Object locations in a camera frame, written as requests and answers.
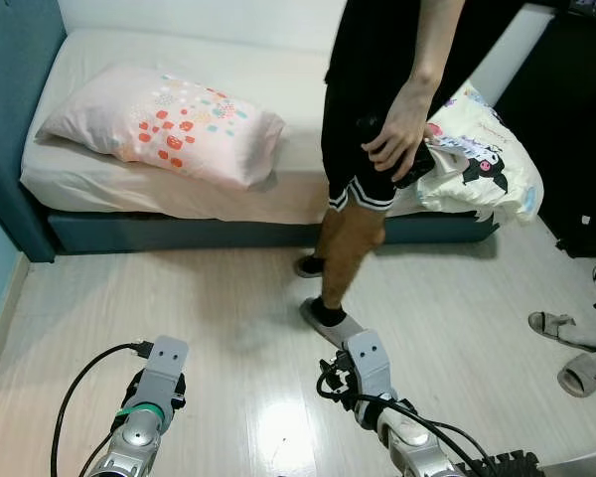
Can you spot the black handheld device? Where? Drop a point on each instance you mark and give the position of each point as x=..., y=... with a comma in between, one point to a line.
x=417, y=167

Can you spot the standing person's bare hand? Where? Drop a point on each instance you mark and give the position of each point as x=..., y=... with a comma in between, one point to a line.
x=397, y=129

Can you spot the grey slipper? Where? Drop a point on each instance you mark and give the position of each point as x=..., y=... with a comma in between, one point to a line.
x=343, y=330
x=306, y=266

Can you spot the black toothed foam piece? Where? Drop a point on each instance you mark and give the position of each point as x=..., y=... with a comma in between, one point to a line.
x=512, y=465

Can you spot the grey flat board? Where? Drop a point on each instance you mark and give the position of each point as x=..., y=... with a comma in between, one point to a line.
x=586, y=467

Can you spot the cream cartoon print pillow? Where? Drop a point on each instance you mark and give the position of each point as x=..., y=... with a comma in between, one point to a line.
x=507, y=199

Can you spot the pink dotted pillow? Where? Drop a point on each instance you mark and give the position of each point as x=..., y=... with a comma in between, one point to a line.
x=129, y=114

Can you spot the standing person in black shorts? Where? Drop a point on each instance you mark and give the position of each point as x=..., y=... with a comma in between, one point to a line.
x=358, y=99

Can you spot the black cabinet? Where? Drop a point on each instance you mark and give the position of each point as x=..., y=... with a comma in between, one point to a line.
x=566, y=119

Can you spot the black electronic device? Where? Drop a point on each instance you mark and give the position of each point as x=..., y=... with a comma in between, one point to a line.
x=591, y=6

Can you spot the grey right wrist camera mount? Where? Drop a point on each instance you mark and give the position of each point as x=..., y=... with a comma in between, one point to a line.
x=370, y=363

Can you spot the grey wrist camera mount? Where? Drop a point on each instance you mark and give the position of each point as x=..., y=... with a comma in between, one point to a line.
x=370, y=363
x=164, y=363

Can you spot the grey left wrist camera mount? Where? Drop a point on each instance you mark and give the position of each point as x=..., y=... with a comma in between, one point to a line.
x=164, y=363

